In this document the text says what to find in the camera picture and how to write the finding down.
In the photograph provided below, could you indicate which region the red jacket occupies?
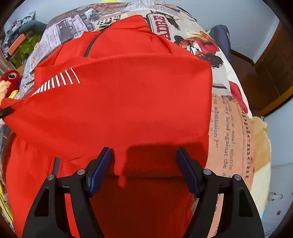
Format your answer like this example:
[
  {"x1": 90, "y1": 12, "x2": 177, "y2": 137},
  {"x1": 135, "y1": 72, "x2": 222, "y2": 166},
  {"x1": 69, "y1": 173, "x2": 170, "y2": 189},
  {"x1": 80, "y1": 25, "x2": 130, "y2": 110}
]
[{"x1": 1, "y1": 15, "x2": 212, "y2": 237}]

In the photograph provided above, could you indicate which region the red parrot plush toy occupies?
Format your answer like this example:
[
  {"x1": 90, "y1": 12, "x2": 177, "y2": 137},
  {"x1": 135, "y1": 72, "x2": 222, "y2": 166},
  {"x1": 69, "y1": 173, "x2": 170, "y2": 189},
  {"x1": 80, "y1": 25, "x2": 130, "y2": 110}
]
[{"x1": 1, "y1": 70, "x2": 22, "y2": 101}]

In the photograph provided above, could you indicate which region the beige fleece blanket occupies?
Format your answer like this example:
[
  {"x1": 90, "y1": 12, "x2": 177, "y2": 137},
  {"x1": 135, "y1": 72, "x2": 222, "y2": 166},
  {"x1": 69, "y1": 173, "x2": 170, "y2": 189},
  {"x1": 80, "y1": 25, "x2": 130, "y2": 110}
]
[{"x1": 250, "y1": 116, "x2": 272, "y2": 216}]

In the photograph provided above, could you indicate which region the green bag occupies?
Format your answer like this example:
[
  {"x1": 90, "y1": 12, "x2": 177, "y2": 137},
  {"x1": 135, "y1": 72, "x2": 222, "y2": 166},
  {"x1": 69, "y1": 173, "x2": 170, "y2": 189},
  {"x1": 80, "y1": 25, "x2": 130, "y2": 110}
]
[{"x1": 10, "y1": 34, "x2": 42, "y2": 68}]

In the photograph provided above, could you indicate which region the printed bed cover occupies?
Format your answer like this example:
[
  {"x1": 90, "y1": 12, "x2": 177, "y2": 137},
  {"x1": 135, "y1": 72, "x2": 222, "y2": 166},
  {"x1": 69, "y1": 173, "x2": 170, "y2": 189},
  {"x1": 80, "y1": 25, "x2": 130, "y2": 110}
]
[{"x1": 20, "y1": 1, "x2": 254, "y2": 186}]

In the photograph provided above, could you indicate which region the orange box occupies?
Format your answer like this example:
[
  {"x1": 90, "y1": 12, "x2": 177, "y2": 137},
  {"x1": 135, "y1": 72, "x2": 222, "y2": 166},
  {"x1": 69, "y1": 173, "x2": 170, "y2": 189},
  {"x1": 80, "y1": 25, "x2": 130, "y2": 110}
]
[{"x1": 8, "y1": 34, "x2": 26, "y2": 55}]

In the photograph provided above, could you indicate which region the dark grey plush pile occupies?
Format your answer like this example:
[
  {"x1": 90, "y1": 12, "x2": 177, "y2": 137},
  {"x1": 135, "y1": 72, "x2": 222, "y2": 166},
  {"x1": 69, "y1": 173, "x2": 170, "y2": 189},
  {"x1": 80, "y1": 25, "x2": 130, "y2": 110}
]
[{"x1": 18, "y1": 20, "x2": 47, "y2": 34}]

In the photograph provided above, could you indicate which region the wooden door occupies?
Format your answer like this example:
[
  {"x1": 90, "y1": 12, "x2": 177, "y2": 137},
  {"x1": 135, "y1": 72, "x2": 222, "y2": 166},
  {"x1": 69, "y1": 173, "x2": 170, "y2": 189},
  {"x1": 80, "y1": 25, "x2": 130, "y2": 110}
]
[{"x1": 231, "y1": 23, "x2": 293, "y2": 117}]

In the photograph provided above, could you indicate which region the dark blue bag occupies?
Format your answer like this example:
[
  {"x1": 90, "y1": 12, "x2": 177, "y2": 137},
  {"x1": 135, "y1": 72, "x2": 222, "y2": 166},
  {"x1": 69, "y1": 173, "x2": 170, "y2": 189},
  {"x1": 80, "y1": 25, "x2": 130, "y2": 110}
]
[{"x1": 209, "y1": 25, "x2": 232, "y2": 62}]

